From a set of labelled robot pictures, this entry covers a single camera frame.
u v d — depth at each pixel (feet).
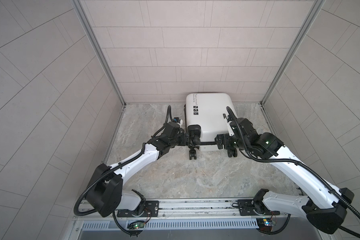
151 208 2.33
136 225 2.12
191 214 2.32
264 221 2.26
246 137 1.62
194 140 2.46
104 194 1.31
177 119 2.40
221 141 2.04
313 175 1.32
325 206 1.25
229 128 1.78
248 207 2.33
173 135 2.07
